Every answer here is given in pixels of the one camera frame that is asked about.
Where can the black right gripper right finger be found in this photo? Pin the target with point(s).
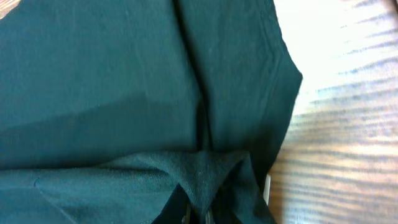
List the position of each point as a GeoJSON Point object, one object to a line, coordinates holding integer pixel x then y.
{"type": "Point", "coordinates": [209, 216]}

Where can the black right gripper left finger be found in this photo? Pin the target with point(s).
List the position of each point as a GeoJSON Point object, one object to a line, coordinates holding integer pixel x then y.
{"type": "Point", "coordinates": [177, 210]}

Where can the black t-shirt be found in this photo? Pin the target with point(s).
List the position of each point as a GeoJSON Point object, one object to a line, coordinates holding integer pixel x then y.
{"type": "Point", "coordinates": [106, 106]}

